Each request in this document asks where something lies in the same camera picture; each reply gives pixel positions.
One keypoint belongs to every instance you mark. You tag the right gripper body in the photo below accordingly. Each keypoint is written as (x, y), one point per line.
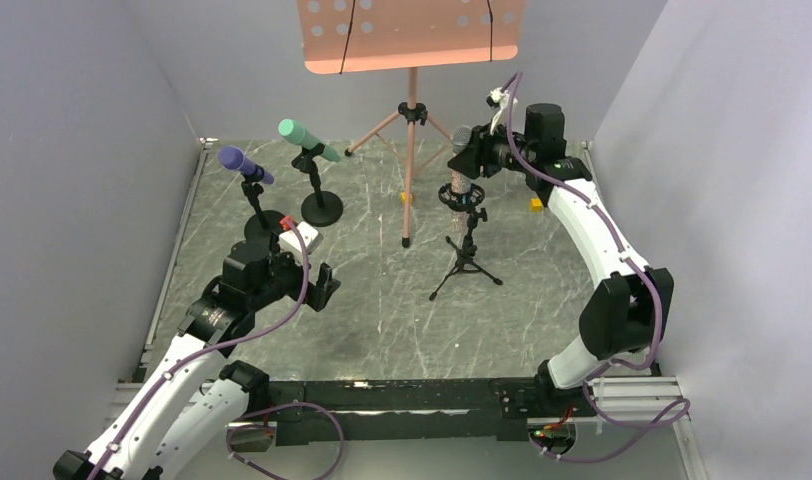
(479, 154)

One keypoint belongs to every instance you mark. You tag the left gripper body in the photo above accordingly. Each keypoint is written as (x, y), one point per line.
(319, 285)

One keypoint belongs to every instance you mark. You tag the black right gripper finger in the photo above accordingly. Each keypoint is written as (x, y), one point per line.
(465, 163)
(478, 135)

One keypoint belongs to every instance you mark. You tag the black tripod mic stand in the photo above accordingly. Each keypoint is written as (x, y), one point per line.
(469, 203)

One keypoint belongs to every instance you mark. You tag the black round-base mic stand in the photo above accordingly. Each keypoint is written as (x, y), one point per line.
(321, 208)
(264, 225)

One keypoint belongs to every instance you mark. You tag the purple toy microphone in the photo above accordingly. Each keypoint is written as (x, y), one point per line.
(234, 159)

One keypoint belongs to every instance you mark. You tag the teal toy microphone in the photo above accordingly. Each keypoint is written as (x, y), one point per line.
(295, 133)

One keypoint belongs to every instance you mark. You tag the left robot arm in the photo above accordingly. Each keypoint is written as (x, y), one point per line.
(196, 390)

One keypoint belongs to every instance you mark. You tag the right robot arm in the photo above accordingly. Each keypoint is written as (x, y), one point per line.
(628, 310)

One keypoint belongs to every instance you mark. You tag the pink music stand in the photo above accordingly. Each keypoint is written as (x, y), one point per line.
(362, 36)

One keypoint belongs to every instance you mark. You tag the yellow cube far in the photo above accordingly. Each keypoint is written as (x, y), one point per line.
(535, 205)

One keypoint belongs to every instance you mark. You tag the black base bar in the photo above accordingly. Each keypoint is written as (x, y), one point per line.
(505, 408)

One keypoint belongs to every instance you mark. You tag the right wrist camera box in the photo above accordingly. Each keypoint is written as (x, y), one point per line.
(503, 103)

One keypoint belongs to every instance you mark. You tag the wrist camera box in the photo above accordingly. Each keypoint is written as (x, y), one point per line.
(503, 103)
(299, 236)

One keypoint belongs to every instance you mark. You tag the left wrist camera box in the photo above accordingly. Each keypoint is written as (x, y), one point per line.
(299, 236)

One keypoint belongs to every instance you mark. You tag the aluminium frame rail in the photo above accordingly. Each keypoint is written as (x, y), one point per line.
(180, 225)

